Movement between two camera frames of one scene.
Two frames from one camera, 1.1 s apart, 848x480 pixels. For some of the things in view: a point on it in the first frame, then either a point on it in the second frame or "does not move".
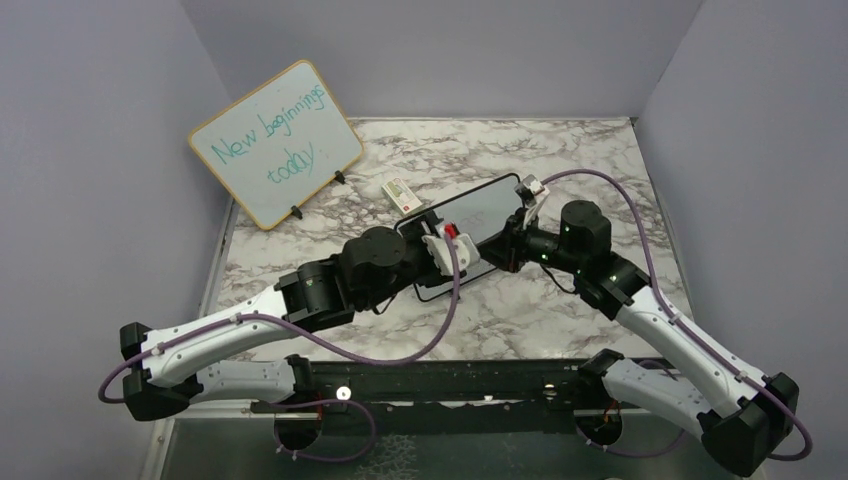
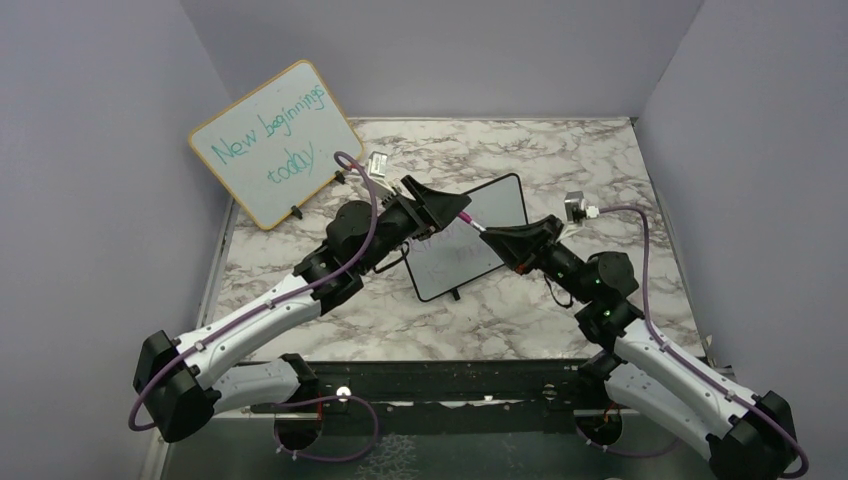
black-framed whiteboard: [484, 212] does not move
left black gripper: [414, 235] -> [444, 207]
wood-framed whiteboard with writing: [280, 146] does not move
